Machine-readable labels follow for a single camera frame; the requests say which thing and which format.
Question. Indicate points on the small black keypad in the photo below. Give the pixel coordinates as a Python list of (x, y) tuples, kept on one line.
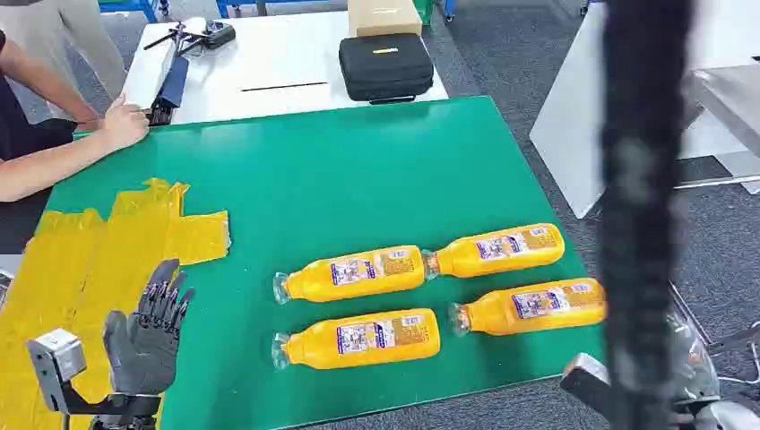
[(159, 113)]

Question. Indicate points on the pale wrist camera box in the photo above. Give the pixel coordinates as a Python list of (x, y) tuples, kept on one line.
[(56, 356), (588, 380)]

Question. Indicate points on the large white side table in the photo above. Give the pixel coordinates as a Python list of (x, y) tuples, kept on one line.
[(570, 118)]

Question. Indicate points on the black handheld controller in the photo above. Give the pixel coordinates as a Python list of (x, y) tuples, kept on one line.
[(218, 34)]

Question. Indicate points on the brown cardboard box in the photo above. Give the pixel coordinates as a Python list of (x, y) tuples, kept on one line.
[(383, 16)]

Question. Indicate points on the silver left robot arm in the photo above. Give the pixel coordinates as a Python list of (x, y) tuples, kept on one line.
[(127, 420)]

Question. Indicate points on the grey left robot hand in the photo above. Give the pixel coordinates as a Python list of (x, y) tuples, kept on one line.
[(145, 350)]

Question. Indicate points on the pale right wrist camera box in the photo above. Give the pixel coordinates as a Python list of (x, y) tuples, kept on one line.
[(588, 380)]

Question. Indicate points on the standing person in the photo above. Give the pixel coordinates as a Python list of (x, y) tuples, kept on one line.
[(71, 35)]

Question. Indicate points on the green table mat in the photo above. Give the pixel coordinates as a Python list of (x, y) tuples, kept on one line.
[(356, 178)]

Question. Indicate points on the black strip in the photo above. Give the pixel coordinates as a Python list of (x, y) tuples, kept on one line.
[(285, 87)]

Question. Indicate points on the person's hand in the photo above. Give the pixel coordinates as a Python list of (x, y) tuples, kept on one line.
[(126, 121)]

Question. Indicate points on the yellow plastic sheet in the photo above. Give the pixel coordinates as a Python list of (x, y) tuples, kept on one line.
[(77, 267)]

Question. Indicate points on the orange drink bottle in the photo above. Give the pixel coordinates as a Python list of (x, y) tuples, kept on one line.
[(534, 305), (362, 338), (356, 273), (499, 249)]

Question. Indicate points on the seated person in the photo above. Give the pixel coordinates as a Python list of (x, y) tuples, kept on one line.
[(24, 136)]

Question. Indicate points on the black zip carry case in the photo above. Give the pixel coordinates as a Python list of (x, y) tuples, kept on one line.
[(386, 68)]

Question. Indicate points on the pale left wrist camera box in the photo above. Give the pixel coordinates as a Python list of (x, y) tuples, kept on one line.
[(56, 356)]

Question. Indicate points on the black folded tripod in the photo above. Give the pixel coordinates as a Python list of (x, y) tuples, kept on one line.
[(178, 37)]

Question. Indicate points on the steel bench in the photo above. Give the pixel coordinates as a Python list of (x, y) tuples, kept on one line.
[(733, 107)]

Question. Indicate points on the green crate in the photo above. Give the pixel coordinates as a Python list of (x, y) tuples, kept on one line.
[(423, 9)]

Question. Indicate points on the dark blue notebook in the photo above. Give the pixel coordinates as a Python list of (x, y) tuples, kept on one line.
[(174, 82)]

